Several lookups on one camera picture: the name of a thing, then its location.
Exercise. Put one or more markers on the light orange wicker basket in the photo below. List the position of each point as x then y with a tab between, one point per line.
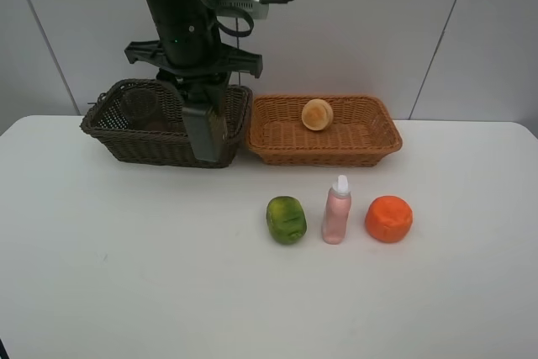
361	134

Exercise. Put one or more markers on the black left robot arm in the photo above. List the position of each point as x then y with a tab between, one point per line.
185	21

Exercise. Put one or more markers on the dark green square bottle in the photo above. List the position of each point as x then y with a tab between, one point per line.
205	130

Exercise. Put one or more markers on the pink bottle white cap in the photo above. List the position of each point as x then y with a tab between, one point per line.
337	210

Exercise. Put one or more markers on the orange squishy toy fruit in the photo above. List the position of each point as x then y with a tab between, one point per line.
389	219

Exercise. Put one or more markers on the green squishy toy fruit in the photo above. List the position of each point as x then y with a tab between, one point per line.
286	220

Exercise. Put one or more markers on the red orange toy peach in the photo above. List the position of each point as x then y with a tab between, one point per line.
317	115

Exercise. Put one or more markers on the dark brown wicker basket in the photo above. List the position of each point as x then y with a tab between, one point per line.
167	144

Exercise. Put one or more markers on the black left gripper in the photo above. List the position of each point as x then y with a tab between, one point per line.
182	65

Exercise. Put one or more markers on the translucent purple plastic cup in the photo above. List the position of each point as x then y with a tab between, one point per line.
141	108

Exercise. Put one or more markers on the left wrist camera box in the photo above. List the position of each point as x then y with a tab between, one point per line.
228	8

